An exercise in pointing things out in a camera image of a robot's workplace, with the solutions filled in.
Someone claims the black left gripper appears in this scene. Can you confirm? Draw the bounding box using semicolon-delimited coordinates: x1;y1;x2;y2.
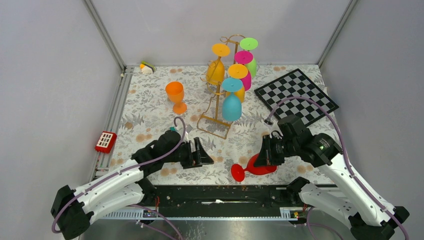
163;137;214;169

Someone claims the green plastic wine glass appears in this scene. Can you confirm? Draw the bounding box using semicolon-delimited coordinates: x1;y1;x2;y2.
239;37;259;78

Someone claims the gold wire wine glass rack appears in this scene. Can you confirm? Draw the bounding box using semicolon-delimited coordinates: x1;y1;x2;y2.
196;34;246;140

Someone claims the red white small block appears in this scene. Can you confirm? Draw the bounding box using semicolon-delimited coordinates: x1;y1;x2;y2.
94;131;117;154

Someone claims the magenta plastic wine glass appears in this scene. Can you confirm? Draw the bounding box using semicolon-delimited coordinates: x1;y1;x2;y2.
234;50;254;91

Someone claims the black white checkerboard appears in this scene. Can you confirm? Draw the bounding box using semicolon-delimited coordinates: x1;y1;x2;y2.
254;68;339;127

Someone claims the red plastic wine glass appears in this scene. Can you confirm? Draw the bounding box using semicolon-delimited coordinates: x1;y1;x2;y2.
230;153;277;182

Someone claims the floral patterned table mat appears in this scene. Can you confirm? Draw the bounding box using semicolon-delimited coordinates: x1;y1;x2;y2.
105;64;357;186

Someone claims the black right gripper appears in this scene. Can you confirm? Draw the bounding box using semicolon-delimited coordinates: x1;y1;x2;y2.
253;133;299;167

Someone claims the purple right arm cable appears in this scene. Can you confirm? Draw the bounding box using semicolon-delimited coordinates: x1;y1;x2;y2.
264;96;410;240

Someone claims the blue plastic wine glass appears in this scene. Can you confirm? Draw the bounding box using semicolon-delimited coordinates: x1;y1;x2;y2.
222;77;243;122

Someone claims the orange plastic wine glass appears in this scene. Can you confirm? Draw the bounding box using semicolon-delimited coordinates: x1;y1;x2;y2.
165;81;187;115

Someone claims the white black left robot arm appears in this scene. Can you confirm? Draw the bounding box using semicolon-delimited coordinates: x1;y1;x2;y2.
50;130;214;240

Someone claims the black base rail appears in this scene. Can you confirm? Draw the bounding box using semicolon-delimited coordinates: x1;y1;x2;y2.
138;185;304;219

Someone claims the yellow plastic wine glass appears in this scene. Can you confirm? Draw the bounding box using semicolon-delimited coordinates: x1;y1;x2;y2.
206;43;231;85
228;63;249;103

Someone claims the yellow plastic wine glass front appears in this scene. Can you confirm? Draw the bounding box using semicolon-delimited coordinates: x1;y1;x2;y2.
206;43;231;85

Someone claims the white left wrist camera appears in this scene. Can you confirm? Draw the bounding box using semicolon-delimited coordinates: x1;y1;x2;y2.
184;124;193;141

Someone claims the orange white green toy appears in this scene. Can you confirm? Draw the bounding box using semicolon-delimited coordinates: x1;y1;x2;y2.
139;61;156;75

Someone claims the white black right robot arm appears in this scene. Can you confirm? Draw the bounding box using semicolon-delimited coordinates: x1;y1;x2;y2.
254;115;410;240

